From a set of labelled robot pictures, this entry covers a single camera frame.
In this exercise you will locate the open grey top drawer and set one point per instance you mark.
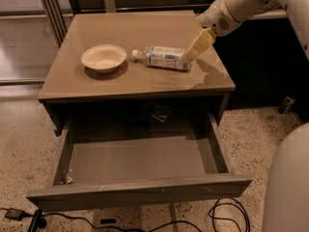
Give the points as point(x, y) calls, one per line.
point(104, 163)

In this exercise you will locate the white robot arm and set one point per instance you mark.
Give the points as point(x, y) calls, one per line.
point(297, 12)

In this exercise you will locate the black power adapter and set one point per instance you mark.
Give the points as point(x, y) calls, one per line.
point(14, 214)

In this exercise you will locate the clear bottle with blue label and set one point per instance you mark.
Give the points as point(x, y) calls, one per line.
point(170, 58)

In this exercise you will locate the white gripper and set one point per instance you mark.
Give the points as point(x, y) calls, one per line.
point(216, 18)

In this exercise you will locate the white paper bowl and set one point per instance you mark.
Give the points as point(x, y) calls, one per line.
point(105, 58)

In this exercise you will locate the dark device on floor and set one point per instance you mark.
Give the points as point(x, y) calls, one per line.
point(286, 105)

